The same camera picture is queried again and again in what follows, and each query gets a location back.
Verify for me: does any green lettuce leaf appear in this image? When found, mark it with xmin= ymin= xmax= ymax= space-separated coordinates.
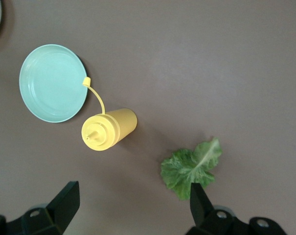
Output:
xmin=160 ymin=137 xmax=223 ymax=201

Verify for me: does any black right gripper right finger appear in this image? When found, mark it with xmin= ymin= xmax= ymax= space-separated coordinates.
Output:
xmin=185 ymin=182 xmax=288 ymax=235

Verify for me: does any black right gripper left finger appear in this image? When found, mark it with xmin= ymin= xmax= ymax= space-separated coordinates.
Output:
xmin=0 ymin=181 xmax=79 ymax=235

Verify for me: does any yellow squeeze sauce bottle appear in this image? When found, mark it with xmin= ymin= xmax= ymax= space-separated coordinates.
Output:
xmin=80 ymin=76 xmax=138 ymax=152

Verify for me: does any mint green plate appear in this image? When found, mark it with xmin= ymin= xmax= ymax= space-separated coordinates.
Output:
xmin=19 ymin=44 xmax=88 ymax=123

